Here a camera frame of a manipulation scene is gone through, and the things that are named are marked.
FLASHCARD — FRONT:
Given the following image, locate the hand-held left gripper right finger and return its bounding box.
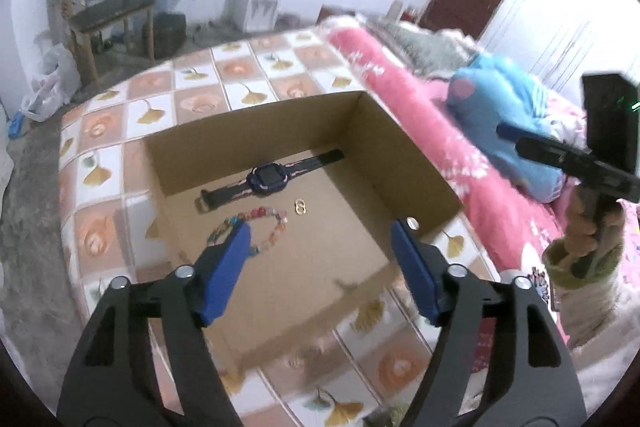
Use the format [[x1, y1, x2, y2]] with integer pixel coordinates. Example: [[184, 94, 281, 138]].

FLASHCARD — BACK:
[[390, 218, 587, 427]]

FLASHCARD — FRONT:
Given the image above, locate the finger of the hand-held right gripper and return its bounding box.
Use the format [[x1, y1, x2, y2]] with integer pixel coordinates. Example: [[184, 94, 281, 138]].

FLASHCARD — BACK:
[[496, 123, 592, 181]]

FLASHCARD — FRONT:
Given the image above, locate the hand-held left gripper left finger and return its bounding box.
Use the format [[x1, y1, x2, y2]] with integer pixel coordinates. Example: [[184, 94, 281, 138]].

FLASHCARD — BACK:
[[56, 222, 252, 427]]

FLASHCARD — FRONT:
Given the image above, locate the multicoloured bead bracelet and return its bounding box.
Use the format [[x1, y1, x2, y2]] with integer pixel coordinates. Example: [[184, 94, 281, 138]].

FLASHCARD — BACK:
[[207, 206, 290, 258]]

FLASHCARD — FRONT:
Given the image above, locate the cardboard box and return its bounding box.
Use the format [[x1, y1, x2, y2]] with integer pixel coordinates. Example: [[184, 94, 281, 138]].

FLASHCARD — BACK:
[[144, 90, 465, 373]]

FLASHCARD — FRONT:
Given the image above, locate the dark blue smart watch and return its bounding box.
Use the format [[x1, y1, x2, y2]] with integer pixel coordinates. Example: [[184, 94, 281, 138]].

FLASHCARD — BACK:
[[195, 149, 346, 214]]

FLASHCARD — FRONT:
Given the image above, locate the person's right hand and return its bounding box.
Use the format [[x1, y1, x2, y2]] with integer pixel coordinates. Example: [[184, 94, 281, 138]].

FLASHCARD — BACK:
[[562, 187, 627, 270]]

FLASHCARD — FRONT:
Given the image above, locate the blue plush toy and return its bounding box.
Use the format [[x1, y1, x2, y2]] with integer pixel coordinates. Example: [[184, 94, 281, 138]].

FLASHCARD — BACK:
[[446, 52, 566, 202]]

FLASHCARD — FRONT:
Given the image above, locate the grey patterned pillow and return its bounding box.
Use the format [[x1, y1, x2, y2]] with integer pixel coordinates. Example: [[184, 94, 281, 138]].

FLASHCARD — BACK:
[[367, 14, 481, 80]]

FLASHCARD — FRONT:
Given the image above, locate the pink floral blanket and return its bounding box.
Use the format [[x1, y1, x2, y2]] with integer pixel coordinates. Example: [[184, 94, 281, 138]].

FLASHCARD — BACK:
[[320, 14, 640, 348]]

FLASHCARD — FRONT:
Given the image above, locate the green white fleece clothing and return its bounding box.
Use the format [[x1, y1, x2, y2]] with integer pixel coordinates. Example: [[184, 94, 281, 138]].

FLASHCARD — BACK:
[[565, 322, 640, 388]]

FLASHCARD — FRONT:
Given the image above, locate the black trash bin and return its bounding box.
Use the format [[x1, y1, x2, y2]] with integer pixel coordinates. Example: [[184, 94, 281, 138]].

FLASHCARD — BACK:
[[150, 12, 187, 58]]

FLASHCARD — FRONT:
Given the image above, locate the white plastic bag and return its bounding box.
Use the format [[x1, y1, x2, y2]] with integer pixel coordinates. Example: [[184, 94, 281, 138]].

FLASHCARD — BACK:
[[20, 44, 81, 122]]

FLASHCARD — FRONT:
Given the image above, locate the white water dispenser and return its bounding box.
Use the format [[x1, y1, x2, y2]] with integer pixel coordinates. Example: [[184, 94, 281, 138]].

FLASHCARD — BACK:
[[240, 0, 281, 32]]

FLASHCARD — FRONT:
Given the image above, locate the wooden chair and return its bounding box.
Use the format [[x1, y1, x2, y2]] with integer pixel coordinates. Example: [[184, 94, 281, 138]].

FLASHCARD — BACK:
[[57, 0, 157, 85]]

